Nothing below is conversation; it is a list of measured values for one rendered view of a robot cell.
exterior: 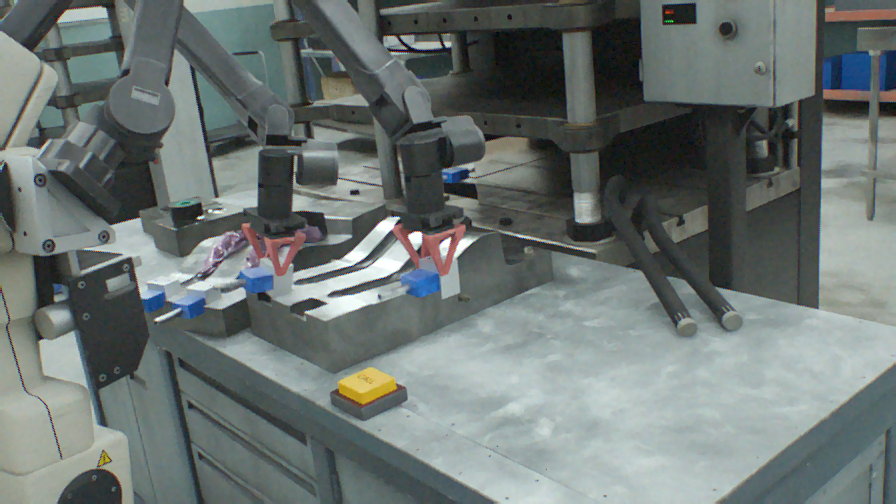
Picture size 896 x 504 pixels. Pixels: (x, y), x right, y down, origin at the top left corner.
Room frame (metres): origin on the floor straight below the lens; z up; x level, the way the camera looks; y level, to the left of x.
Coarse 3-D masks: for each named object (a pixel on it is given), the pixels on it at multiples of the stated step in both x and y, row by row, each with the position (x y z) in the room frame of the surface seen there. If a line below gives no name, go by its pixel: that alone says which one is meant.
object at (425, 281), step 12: (420, 264) 1.26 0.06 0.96; (432, 264) 1.24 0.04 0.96; (456, 264) 1.25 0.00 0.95; (408, 276) 1.23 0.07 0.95; (420, 276) 1.22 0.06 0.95; (432, 276) 1.22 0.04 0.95; (444, 276) 1.23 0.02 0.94; (456, 276) 1.25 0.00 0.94; (396, 288) 1.20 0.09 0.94; (408, 288) 1.21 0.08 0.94; (420, 288) 1.21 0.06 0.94; (432, 288) 1.22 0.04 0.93; (444, 288) 1.23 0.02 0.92; (456, 288) 1.25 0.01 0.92
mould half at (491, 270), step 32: (384, 224) 1.62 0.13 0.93; (352, 256) 1.56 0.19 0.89; (384, 256) 1.52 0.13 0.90; (480, 256) 1.44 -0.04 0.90; (512, 256) 1.54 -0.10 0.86; (544, 256) 1.54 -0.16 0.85; (320, 288) 1.39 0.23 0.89; (384, 288) 1.37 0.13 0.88; (480, 288) 1.44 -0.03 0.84; (512, 288) 1.49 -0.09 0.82; (256, 320) 1.42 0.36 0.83; (288, 320) 1.33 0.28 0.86; (320, 320) 1.25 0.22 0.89; (352, 320) 1.27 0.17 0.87; (384, 320) 1.31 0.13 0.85; (416, 320) 1.35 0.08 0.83; (448, 320) 1.39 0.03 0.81; (320, 352) 1.26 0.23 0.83; (352, 352) 1.27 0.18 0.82
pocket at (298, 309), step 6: (306, 300) 1.35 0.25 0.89; (312, 300) 1.35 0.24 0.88; (318, 300) 1.34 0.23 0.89; (294, 306) 1.33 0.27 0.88; (300, 306) 1.34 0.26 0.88; (306, 306) 1.35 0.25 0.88; (312, 306) 1.35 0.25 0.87; (318, 306) 1.34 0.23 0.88; (294, 312) 1.33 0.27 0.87; (300, 312) 1.34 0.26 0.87; (300, 318) 1.30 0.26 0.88
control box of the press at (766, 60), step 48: (672, 0) 1.77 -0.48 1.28; (720, 0) 1.69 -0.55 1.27; (768, 0) 1.61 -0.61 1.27; (672, 48) 1.78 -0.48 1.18; (720, 48) 1.69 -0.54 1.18; (768, 48) 1.61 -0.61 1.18; (672, 96) 1.78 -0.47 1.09; (720, 96) 1.69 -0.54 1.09; (768, 96) 1.61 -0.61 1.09; (720, 144) 1.75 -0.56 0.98; (720, 192) 1.75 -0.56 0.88; (720, 240) 1.75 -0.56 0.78
